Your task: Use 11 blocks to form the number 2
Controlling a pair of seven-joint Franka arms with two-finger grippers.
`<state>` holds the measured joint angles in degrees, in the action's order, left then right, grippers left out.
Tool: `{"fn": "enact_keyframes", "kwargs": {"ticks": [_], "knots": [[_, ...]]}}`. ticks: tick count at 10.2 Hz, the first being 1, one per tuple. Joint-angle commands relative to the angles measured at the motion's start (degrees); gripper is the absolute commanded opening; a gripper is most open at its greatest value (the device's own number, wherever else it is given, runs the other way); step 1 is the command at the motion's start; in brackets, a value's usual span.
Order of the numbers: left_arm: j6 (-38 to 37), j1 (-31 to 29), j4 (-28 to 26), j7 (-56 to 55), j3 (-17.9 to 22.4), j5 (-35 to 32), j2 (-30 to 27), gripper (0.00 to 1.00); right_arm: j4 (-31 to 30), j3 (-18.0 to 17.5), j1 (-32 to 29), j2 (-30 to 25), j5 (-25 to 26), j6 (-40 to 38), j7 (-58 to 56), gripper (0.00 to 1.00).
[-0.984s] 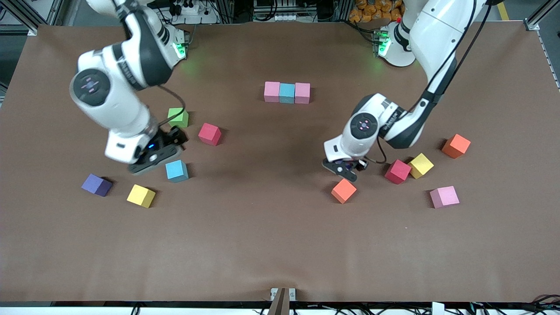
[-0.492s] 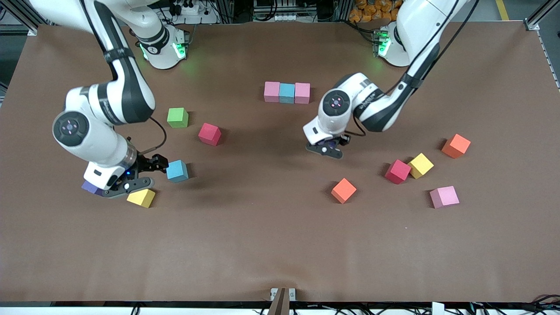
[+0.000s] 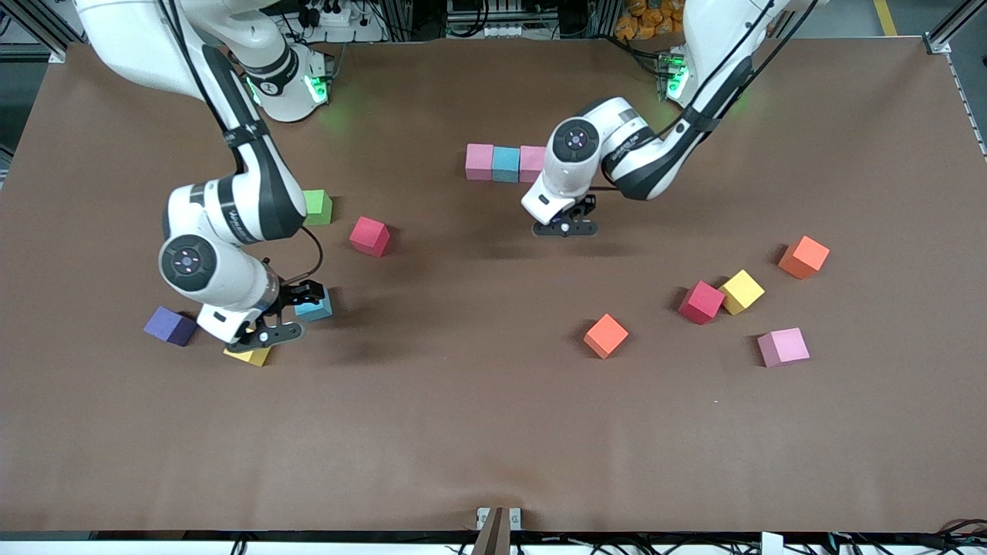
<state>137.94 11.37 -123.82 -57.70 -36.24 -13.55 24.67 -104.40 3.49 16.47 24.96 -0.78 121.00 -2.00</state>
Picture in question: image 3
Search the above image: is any pink foam cube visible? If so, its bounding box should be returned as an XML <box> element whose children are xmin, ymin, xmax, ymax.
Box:
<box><xmin>519</xmin><ymin>145</ymin><xmax>548</xmax><ymax>184</ymax></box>
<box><xmin>756</xmin><ymin>327</ymin><xmax>811</xmax><ymax>368</ymax></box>
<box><xmin>465</xmin><ymin>143</ymin><xmax>495</xmax><ymax>181</ymax></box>

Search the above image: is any orange foam cube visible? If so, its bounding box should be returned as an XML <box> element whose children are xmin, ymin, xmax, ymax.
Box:
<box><xmin>583</xmin><ymin>313</ymin><xmax>630</xmax><ymax>361</ymax></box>
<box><xmin>777</xmin><ymin>235</ymin><xmax>831</xmax><ymax>281</ymax></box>

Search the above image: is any yellow foam cube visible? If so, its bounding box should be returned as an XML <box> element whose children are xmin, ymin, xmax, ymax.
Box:
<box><xmin>223</xmin><ymin>339</ymin><xmax>272</xmax><ymax>368</ymax></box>
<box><xmin>719</xmin><ymin>269</ymin><xmax>766</xmax><ymax>316</ymax></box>

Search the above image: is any red foam cube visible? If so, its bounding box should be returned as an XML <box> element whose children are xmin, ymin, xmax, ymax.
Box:
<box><xmin>349</xmin><ymin>216</ymin><xmax>392</xmax><ymax>258</ymax></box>
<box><xmin>678</xmin><ymin>280</ymin><xmax>727</xmax><ymax>326</ymax></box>

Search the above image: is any green foam cube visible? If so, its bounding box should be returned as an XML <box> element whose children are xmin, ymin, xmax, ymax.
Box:
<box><xmin>302</xmin><ymin>189</ymin><xmax>334</xmax><ymax>227</ymax></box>

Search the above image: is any purple foam cube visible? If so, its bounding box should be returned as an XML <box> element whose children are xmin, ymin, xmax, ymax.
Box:
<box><xmin>143</xmin><ymin>305</ymin><xmax>199</xmax><ymax>348</ymax></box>

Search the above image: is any white rack device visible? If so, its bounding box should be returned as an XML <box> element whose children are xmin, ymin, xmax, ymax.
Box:
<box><xmin>446</xmin><ymin>0</ymin><xmax>525</xmax><ymax>39</ymax></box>

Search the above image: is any orange bag pile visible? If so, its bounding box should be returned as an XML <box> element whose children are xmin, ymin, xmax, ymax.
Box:
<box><xmin>615</xmin><ymin>0</ymin><xmax>691</xmax><ymax>41</ymax></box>

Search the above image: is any brown table cover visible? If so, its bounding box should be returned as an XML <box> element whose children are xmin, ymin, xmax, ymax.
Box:
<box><xmin>0</xmin><ymin>37</ymin><xmax>987</xmax><ymax>534</ymax></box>

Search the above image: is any white power strip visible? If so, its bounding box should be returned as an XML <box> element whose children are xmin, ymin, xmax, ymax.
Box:
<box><xmin>305</xmin><ymin>4</ymin><xmax>354</xmax><ymax>29</ymax></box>

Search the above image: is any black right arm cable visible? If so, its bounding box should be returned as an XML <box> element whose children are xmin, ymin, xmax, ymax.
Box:
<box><xmin>154</xmin><ymin>0</ymin><xmax>325</xmax><ymax>284</ymax></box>

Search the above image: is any brown post with metal bracket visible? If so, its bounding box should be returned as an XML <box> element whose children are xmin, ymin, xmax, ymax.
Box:
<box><xmin>472</xmin><ymin>506</ymin><xmax>523</xmax><ymax>555</ymax></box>

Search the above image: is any aluminium frame profile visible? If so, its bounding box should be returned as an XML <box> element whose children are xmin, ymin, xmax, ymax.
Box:
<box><xmin>924</xmin><ymin>0</ymin><xmax>987</xmax><ymax>55</ymax></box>
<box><xmin>0</xmin><ymin>0</ymin><xmax>116</xmax><ymax>64</ymax></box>

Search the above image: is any aluminium table side rail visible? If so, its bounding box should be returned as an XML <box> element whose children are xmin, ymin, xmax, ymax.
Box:
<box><xmin>945</xmin><ymin>52</ymin><xmax>987</xmax><ymax>160</ymax></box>

